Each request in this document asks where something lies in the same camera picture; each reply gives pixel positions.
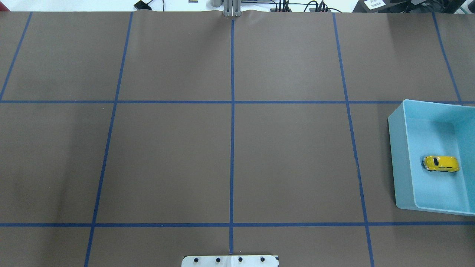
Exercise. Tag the grey aluminium frame post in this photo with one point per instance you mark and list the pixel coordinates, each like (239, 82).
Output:
(231, 8)

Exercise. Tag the yellow beetle toy car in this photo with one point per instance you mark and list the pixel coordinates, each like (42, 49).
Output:
(441, 163)

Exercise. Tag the black small device on desk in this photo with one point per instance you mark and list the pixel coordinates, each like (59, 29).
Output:
(141, 5)

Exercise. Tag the light blue plastic bin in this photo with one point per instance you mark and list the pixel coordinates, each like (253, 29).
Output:
(419, 129)

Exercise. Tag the white label card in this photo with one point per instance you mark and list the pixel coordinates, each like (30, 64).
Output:
(374, 4)

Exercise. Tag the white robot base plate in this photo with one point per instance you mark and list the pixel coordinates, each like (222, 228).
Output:
(231, 261)

